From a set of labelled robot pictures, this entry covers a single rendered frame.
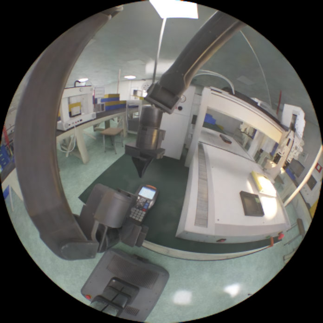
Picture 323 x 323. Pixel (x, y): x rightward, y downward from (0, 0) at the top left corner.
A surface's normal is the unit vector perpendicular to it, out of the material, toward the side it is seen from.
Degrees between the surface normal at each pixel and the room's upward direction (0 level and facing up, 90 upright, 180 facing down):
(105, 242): 30
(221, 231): 0
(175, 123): 90
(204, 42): 122
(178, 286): 0
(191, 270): 0
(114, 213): 50
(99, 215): 75
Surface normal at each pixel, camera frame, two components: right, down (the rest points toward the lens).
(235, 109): -0.30, 0.52
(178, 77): -0.36, 0.86
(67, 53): 0.90, 0.13
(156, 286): 0.12, -0.81
